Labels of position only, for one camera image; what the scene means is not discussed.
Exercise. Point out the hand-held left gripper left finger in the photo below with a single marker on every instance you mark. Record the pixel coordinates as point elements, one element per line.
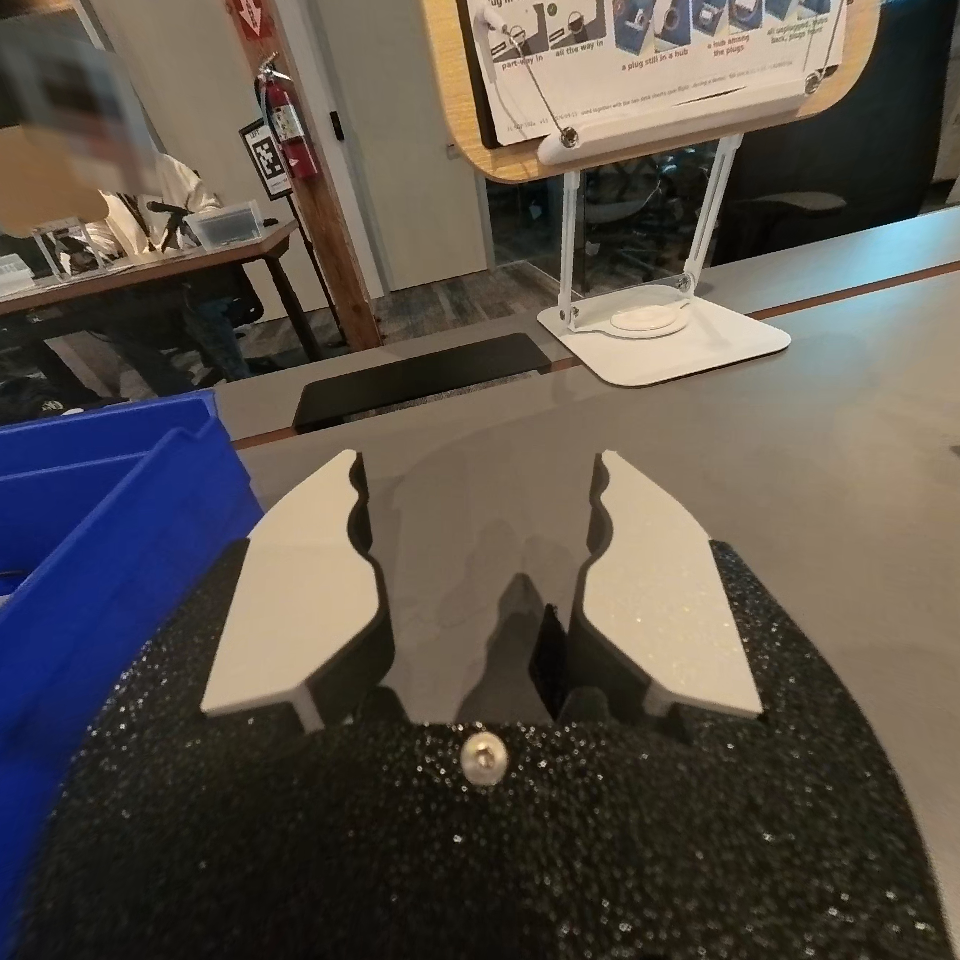
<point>300,600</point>

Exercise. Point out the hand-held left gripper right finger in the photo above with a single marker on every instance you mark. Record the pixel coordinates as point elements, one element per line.
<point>660,600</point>

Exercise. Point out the blue plastic bin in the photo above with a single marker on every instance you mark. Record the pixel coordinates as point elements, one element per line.
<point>112,525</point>

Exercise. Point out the black backpack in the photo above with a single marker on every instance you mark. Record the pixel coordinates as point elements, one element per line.
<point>37,405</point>

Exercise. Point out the brown wooden table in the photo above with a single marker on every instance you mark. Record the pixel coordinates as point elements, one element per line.
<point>150,262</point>

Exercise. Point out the clear plastic container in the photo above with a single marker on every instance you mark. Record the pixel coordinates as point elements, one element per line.
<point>225,223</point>

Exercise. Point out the clear acrylic stand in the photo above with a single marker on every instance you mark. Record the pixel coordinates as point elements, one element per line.
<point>75,247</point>

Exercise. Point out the black white marker sign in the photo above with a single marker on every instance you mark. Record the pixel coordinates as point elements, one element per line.
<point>264,161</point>

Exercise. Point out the grey door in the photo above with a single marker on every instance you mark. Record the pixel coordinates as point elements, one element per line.
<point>405,150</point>

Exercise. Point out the red fire extinguisher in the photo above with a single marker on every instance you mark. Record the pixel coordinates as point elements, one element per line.
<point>292,127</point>

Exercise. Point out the brown cardboard board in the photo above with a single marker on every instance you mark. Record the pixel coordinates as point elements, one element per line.
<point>45,187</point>

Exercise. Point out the printed instruction sheet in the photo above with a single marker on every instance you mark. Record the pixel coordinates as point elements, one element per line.
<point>637,97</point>

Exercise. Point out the black partition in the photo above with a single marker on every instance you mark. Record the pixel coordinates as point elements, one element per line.
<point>930,90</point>

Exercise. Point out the red sign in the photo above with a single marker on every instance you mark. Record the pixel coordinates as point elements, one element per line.
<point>251,19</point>

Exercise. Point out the instruction board on stand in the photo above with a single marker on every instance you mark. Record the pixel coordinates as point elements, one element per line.
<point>870,45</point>

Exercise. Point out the wooden post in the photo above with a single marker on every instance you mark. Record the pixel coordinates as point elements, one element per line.
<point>330,247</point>

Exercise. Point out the black wall card reader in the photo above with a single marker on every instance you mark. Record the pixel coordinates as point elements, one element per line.
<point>338,126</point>

